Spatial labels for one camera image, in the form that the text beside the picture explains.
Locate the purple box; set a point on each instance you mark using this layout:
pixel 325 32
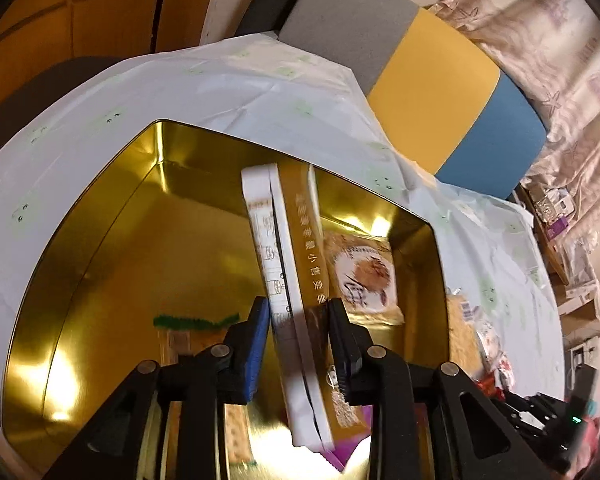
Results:
pixel 559 227

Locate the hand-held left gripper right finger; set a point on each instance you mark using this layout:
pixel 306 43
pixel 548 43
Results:
pixel 345 345

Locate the light blue plastic tablecloth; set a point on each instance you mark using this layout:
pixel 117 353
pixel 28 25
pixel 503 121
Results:
pixel 230 95

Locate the dark red gold tin box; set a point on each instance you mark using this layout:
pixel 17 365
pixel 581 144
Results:
pixel 130 260

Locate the small red snack packet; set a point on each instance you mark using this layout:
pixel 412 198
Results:
pixel 490 389

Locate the pink cloth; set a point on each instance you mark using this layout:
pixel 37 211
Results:
pixel 594 437

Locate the starfish print curtain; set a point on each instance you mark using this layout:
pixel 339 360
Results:
pixel 555 35

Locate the yellow wooden wardrobe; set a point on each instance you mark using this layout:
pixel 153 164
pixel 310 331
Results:
pixel 105 10

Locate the purple snack packet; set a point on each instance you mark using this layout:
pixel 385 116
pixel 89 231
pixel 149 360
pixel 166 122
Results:
pixel 342 455

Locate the wooden side table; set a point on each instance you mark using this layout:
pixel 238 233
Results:
pixel 555 255

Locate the round biscuit packet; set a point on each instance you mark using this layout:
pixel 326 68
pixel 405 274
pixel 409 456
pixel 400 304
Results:
pixel 365 275

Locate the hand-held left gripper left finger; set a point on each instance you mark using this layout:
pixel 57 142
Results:
pixel 252 355

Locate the green-edged cracker packet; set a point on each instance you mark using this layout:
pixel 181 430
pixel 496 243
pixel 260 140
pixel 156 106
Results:
pixel 190 332

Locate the grey yellow blue chair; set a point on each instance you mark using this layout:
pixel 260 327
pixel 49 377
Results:
pixel 430 85

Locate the white and gold long packet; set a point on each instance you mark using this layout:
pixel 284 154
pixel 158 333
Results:
pixel 290 240

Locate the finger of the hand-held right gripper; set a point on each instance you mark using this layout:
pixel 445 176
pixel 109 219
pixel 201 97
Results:
pixel 525 410

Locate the clear cracker packet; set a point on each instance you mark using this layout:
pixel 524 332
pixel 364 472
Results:
pixel 462 335

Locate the pink and white snack packet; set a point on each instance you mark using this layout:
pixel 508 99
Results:
pixel 495 355

